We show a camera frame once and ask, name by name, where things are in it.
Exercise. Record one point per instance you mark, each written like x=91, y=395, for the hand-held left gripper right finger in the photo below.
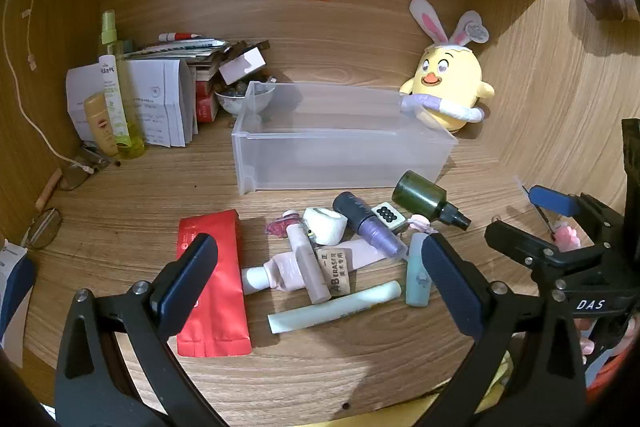
x=445, y=277

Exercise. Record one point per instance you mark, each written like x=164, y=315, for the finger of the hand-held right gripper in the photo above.
x=550, y=201
x=515, y=242

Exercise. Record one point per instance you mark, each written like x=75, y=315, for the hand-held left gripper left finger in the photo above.
x=196, y=264

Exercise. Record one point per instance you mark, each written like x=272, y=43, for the red foil packet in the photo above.
x=212, y=307

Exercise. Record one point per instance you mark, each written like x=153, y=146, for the dark green dropper bottle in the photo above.
x=420, y=197

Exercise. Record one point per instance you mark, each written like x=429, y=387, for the purple mascara bottle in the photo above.
x=372, y=229

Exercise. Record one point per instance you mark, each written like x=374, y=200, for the pink lip gloss stick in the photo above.
x=312, y=272

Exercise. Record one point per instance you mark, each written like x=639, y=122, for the clear plastic drawer bin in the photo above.
x=340, y=142

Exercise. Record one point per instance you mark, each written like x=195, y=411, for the person's right hand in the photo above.
x=585, y=337

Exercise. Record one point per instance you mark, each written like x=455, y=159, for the small teal tube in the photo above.
x=417, y=282

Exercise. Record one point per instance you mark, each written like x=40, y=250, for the pink flower ornament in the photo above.
x=567, y=237

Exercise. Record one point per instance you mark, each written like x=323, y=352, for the pink tube with white cap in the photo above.
x=280, y=274

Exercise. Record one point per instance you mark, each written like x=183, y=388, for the orange cloth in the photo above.
x=607, y=369

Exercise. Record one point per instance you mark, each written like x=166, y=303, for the brown eraser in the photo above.
x=334, y=272

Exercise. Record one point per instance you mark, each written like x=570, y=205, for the pale green tube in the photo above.
x=335, y=307

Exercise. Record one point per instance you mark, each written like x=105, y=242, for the yellow cloth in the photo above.
x=502, y=377

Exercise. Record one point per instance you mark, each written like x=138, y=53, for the eyeglasses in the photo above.
x=47, y=227

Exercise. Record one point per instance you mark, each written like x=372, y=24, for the yellow chick plush toy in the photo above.
x=450, y=82

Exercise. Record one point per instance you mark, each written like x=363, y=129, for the red box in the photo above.
x=206, y=102

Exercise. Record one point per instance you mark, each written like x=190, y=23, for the white paper boxes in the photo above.
x=160, y=102

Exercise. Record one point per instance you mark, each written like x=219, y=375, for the ceramic bowl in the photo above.
x=232, y=99

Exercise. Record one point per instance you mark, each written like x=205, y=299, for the green spray bottle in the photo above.
x=125, y=97

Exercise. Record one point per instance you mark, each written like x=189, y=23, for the white blue box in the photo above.
x=12, y=287

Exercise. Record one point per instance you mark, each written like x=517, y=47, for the white and green tube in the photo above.
x=112, y=97

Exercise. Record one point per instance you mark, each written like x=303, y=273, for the small white box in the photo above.
x=242, y=66

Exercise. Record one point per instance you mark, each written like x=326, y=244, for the red and white marker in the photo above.
x=177, y=37

